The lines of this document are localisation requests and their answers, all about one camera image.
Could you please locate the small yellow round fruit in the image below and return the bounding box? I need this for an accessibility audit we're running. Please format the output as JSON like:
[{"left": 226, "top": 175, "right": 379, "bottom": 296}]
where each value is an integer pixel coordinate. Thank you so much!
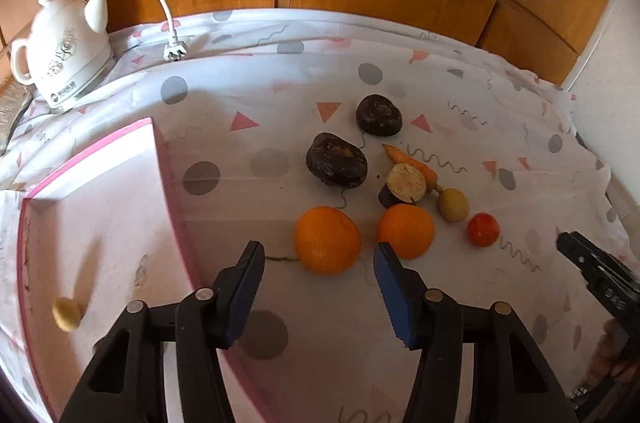
[{"left": 52, "top": 298, "right": 83, "bottom": 332}]

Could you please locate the pink-rimmed white box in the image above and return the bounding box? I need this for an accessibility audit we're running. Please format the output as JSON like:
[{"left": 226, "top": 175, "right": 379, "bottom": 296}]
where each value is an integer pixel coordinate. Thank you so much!
[{"left": 15, "top": 118, "right": 273, "bottom": 423}]

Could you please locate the white electric kettle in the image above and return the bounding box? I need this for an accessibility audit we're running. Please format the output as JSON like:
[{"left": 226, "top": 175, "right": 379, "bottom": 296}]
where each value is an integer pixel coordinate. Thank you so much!
[{"left": 10, "top": 0, "right": 113, "bottom": 112}]

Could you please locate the small orange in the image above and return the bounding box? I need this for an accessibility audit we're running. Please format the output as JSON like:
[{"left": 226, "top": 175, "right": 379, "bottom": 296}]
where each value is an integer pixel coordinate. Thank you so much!
[{"left": 377, "top": 204, "right": 436, "bottom": 260}]

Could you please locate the large orange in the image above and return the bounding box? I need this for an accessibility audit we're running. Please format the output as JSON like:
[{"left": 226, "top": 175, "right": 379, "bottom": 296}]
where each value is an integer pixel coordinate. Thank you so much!
[{"left": 294, "top": 206, "right": 362, "bottom": 275}]

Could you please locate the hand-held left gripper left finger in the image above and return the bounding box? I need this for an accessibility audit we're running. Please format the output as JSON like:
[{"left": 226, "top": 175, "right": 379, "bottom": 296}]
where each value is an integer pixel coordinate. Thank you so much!
[{"left": 60, "top": 240, "right": 266, "bottom": 423}]

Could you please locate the yellow-green small potato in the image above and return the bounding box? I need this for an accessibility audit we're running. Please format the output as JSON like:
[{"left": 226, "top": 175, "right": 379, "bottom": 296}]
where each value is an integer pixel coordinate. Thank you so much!
[{"left": 438, "top": 187, "right": 470, "bottom": 223}]

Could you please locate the cut eggplant piece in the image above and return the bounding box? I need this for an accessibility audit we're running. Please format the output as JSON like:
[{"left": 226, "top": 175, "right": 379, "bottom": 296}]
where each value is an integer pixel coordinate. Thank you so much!
[{"left": 377, "top": 163, "right": 431, "bottom": 210}]

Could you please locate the large dark brown fruit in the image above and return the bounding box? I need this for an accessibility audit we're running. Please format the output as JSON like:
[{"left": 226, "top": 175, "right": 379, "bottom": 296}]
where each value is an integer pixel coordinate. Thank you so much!
[{"left": 306, "top": 132, "right": 369, "bottom": 189}]

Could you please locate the embossed gold tissue box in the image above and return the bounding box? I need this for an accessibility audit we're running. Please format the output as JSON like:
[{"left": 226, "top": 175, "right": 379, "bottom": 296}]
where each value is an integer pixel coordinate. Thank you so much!
[{"left": 0, "top": 78, "right": 32, "bottom": 156}]

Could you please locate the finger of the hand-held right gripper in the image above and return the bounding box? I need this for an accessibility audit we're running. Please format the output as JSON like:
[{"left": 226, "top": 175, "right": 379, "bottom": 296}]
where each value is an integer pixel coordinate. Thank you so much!
[{"left": 556, "top": 230, "right": 640, "bottom": 320}]

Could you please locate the small dark brown fruit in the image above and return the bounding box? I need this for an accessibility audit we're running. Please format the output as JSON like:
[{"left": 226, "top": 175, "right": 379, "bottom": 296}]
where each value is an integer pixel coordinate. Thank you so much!
[{"left": 356, "top": 94, "right": 403, "bottom": 136}]

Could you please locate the orange carrot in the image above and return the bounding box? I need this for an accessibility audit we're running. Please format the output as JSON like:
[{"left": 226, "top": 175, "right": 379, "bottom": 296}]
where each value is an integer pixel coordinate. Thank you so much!
[{"left": 382, "top": 144, "right": 443, "bottom": 194}]

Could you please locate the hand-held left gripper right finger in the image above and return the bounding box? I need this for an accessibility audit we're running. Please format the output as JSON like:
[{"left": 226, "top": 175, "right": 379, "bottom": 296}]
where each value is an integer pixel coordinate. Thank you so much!
[{"left": 372, "top": 242, "right": 581, "bottom": 423}]

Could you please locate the red tomato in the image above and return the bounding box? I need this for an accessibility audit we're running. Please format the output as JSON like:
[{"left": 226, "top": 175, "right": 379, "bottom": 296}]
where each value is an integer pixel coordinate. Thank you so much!
[{"left": 467, "top": 212, "right": 501, "bottom": 248}]

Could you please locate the white power cord with plug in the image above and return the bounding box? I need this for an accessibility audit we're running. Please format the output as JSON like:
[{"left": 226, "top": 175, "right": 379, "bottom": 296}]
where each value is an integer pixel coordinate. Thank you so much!
[{"left": 75, "top": 0, "right": 191, "bottom": 64}]

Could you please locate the person's right hand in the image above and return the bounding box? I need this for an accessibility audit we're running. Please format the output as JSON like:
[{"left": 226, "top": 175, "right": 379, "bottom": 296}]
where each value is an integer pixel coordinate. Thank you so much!
[{"left": 590, "top": 318, "right": 640, "bottom": 386}]

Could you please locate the patterned white tablecloth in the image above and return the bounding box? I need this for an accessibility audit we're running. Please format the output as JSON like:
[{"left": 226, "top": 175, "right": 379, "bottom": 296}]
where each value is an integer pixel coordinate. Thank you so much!
[{"left": 0, "top": 8, "right": 633, "bottom": 423}]

